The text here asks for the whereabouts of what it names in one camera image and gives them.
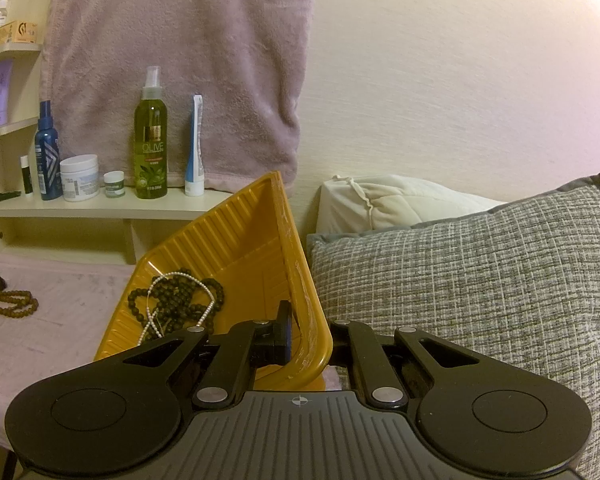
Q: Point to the small green and white jar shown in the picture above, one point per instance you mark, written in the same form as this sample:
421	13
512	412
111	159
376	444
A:
114	186

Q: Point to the purple tube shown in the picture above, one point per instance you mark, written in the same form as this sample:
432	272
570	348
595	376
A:
1	95

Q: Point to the blue patterned bottle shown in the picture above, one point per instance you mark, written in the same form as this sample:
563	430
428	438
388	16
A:
47	160

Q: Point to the grey woven pillow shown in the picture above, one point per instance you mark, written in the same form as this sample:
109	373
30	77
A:
460	290

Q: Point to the pink fleece towel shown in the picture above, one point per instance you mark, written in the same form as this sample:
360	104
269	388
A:
190	60

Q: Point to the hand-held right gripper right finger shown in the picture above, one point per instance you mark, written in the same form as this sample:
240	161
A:
347	334

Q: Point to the cream pillow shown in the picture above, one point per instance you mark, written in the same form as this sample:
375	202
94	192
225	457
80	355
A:
410	205

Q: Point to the cream wooden shelf unit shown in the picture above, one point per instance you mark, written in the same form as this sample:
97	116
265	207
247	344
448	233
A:
105	208

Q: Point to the yellow ribbed plastic tray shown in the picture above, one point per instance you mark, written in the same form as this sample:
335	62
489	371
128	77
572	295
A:
250	245

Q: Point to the orange cardboard box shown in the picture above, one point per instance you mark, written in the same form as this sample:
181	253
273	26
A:
17	32

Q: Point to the green spray bottle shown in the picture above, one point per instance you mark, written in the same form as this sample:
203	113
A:
151	160

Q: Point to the black tube with white cap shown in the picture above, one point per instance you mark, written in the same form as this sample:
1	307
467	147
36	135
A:
2	197

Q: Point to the white cream jar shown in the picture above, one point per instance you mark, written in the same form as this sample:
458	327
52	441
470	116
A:
80	180

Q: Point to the white and blue tube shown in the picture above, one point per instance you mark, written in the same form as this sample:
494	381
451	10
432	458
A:
195	160

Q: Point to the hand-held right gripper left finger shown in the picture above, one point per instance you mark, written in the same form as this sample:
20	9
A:
286	335

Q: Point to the black and white lip balm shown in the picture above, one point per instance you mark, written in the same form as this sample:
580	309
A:
26	177

